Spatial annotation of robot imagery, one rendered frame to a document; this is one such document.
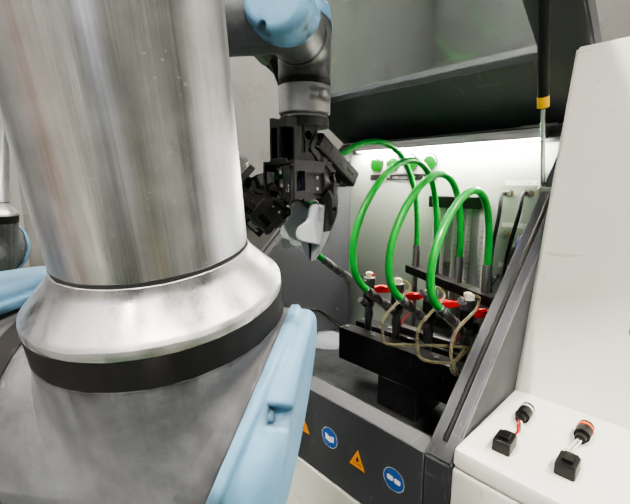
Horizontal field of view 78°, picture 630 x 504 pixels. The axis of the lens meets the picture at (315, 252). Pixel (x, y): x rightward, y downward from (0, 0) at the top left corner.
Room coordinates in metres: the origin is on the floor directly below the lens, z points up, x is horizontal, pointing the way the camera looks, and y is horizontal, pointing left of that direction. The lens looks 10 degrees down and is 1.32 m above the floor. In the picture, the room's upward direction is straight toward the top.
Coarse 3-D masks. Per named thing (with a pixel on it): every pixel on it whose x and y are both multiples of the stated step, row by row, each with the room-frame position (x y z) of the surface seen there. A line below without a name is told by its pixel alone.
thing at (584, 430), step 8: (584, 424) 0.48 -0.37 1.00; (592, 424) 0.48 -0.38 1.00; (576, 432) 0.47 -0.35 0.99; (584, 432) 0.46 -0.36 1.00; (592, 432) 0.47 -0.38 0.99; (576, 440) 0.46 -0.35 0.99; (584, 440) 0.46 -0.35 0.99; (568, 448) 0.45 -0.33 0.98; (576, 448) 0.45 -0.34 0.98; (560, 456) 0.42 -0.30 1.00; (568, 456) 0.41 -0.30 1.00; (576, 456) 0.42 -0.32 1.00; (560, 464) 0.41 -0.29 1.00; (568, 464) 0.40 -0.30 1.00; (576, 464) 0.40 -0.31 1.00; (560, 472) 0.40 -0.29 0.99; (568, 472) 0.40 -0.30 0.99; (576, 472) 0.40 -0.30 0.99
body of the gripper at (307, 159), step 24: (288, 120) 0.54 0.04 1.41; (312, 120) 0.56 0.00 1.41; (288, 144) 0.57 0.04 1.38; (312, 144) 0.58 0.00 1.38; (264, 168) 0.58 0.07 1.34; (288, 168) 0.54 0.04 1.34; (312, 168) 0.55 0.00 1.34; (264, 192) 0.58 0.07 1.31; (288, 192) 0.54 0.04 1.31; (312, 192) 0.56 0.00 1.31
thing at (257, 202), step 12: (252, 168) 0.75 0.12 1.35; (252, 180) 0.76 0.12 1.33; (252, 192) 0.75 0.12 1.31; (252, 204) 0.74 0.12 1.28; (264, 204) 0.74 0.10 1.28; (276, 204) 0.75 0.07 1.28; (252, 216) 0.72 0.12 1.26; (264, 216) 0.75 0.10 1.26; (276, 216) 0.75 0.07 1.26; (264, 228) 0.73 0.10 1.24
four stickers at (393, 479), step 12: (324, 432) 0.63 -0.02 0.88; (336, 432) 0.61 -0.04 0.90; (336, 444) 0.61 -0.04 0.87; (348, 456) 0.59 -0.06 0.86; (360, 456) 0.57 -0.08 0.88; (360, 468) 0.57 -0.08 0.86; (384, 468) 0.53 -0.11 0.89; (384, 480) 0.53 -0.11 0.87; (396, 480) 0.52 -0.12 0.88; (396, 492) 0.52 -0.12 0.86
